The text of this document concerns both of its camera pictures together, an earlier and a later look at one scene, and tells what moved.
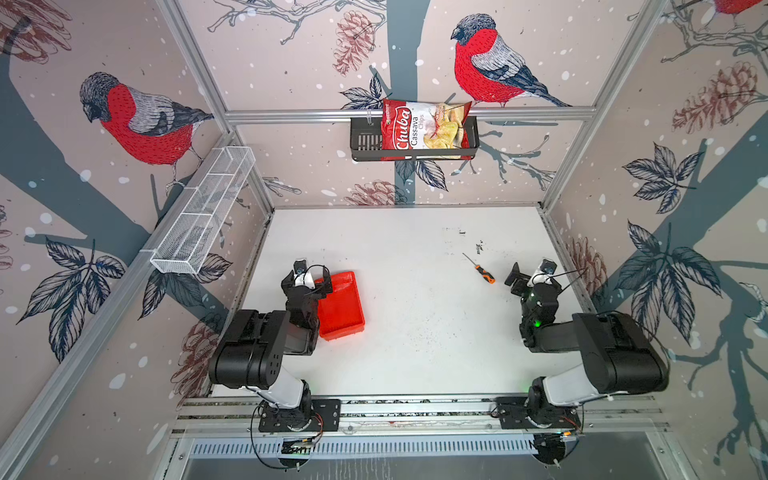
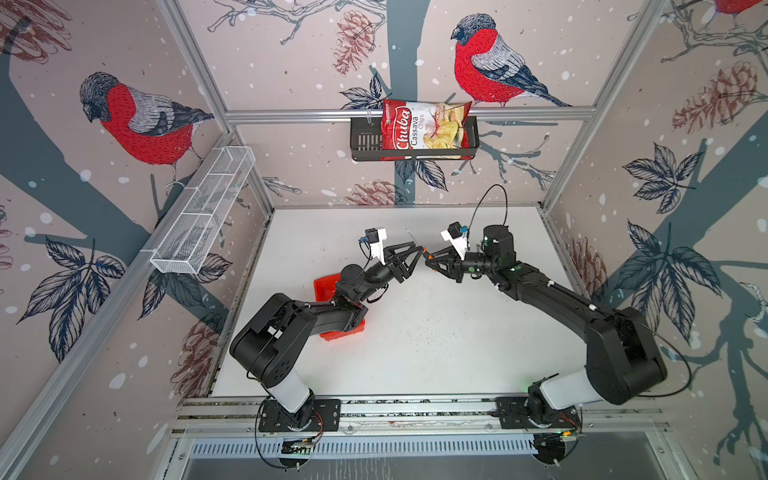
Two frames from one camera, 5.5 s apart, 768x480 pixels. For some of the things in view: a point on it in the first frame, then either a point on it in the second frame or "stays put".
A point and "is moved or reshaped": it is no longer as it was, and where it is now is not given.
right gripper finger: [516, 274] → [449, 254]
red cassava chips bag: [424, 125] stays put
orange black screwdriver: [486, 275] is moved or reshaped
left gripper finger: [327, 280] → [406, 272]
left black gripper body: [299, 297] → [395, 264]
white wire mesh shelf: [192, 232] stays put
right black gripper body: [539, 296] → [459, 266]
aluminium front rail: [422, 416] stays put
